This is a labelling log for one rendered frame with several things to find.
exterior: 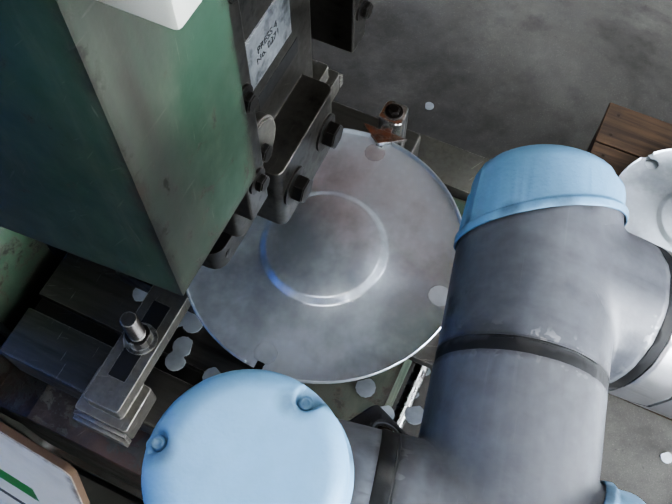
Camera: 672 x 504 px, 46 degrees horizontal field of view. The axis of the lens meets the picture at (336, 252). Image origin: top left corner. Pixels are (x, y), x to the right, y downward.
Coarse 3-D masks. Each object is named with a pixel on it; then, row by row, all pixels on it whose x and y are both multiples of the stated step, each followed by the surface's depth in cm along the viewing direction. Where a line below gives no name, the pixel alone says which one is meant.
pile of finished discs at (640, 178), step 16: (640, 160) 136; (656, 160) 136; (624, 176) 134; (640, 176) 134; (656, 176) 134; (640, 192) 133; (656, 192) 133; (640, 208) 131; (656, 208) 131; (640, 224) 130; (656, 224) 130; (656, 240) 129
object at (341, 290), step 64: (320, 192) 83; (384, 192) 84; (448, 192) 83; (256, 256) 80; (320, 256) 79; (384, 256) 80; (448, 256) 80; (256, 320) 77; (320, 320) 77; (384, 320) 77
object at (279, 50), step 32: (256, 0) 52; (288, 0) 57; (256, 32) 54; (288, 32) 59; (256, 64) 56; (288, 64) 62; (288, 96) 65; (320, 96) 65; (288, 128) 64; (320, 128) 67; (288, 160) 62; (320, 160) 71; (288, 192) 65
